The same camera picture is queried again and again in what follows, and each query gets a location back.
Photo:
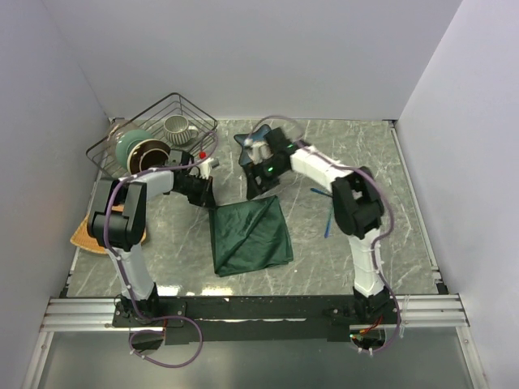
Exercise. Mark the clear glass jar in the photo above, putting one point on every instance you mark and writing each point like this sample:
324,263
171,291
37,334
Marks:
117,129

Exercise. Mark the striped grey ceramic mug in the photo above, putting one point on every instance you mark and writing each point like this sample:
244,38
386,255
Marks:
178,130

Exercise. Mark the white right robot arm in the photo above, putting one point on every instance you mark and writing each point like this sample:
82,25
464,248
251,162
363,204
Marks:
357,207

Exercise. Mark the orange woven fan-shaped mat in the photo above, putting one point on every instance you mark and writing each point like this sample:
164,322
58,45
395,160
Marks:
81,239

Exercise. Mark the blue metal fork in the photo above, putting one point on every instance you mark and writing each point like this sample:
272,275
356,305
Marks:
320,192

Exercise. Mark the dark green cloth napkin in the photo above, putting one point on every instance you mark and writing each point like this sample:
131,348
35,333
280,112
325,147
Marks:
249,236

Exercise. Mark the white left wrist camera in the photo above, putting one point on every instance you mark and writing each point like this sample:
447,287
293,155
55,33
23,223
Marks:
206,165

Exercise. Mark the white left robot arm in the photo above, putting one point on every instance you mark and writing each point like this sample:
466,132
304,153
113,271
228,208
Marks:
117,220

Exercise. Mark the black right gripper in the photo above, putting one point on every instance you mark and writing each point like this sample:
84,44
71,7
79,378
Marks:
254,190

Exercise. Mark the blue star-shaped ceramic dish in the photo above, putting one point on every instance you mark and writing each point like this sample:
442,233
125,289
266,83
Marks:
256,135

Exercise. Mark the dark brown ceramic bowl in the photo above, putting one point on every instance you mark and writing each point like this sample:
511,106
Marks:
147,154

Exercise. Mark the aluminium frame rail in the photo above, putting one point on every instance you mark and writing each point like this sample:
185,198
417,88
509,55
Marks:
432,311

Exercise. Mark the iridescent rainbow metal spoon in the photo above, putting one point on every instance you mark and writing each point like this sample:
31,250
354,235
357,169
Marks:
328,227

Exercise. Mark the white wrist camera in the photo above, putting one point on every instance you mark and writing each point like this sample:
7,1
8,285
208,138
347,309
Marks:
256,151
206,165

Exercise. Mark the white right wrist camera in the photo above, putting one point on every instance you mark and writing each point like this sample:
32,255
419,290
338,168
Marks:
256,151

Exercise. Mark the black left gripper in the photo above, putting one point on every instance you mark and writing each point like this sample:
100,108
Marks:
207,198

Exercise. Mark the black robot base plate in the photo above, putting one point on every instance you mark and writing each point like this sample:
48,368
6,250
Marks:
240,318

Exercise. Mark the black wire dish rack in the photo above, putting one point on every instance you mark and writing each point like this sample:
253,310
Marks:
151,120

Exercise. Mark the green ceramic bowl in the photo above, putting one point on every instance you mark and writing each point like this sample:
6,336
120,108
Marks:
127,142

